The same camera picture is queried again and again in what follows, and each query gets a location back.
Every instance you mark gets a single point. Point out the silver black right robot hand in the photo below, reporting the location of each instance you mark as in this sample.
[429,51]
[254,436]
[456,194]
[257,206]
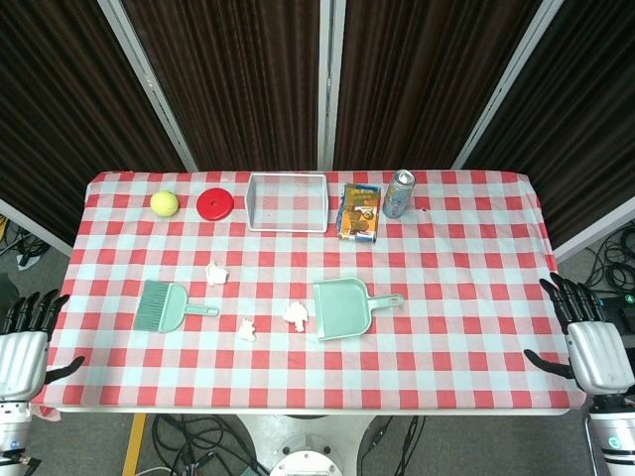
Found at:
[597,354]

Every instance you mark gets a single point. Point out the silver blue drink can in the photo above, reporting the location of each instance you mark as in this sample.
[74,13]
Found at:
[398,198]

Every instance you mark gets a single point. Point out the white paper scrap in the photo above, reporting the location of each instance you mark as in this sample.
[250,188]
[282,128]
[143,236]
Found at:
[296,314]
[216,274]
[246,331]

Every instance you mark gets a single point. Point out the red round disc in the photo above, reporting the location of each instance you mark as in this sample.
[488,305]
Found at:
[215,203]

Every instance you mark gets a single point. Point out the orange blue snack packet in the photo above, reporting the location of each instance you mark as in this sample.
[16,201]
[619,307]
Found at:
[359,213]

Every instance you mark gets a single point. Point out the green hand broom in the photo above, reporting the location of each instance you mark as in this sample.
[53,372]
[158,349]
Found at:
[166,307]

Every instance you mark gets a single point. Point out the clear plastic tray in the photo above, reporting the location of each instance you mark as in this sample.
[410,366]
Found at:
[252,213]

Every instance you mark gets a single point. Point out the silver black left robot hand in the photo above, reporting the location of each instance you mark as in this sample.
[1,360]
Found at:
[22,357]

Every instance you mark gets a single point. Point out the yellow tennis ball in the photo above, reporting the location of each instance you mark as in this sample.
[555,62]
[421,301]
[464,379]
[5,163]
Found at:
[164,203]

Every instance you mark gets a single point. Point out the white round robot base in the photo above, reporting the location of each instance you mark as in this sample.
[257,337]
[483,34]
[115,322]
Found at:
[302,463]

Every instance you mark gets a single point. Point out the grey slanted partition post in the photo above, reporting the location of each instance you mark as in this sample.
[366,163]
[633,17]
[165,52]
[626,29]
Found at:
[506,84]
[149,84]

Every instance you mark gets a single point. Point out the dark brown ribbed panel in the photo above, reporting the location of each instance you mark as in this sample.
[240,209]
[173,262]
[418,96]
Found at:
[421,84]
[585,124]
[233,84]
[59,124]

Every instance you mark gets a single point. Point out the red white checkered tablecloth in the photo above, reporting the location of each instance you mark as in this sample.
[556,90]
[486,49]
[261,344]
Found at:
[446,297]

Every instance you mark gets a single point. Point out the grey upright partition post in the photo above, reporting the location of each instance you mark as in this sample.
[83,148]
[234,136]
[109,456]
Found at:
[331,84]

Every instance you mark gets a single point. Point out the green plastic dustpan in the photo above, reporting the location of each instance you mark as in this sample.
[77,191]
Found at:
[342,307]

